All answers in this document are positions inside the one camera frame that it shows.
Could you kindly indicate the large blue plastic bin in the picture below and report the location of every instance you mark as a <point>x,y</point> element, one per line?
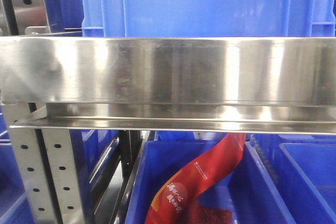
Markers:
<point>208,18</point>

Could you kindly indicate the blue bin lower shelf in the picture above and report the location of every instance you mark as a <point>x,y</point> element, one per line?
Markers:
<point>248,192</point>

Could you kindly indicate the blue bin lower right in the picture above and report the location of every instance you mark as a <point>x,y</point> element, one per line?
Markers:
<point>303,170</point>

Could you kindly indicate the red printed bag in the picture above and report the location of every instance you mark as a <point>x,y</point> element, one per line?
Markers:
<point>196,177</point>

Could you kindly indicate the steel perforated rack upright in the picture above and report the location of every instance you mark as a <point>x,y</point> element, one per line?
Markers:
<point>53,168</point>

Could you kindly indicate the steel shelf rail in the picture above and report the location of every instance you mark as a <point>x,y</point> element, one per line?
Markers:
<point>234,84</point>

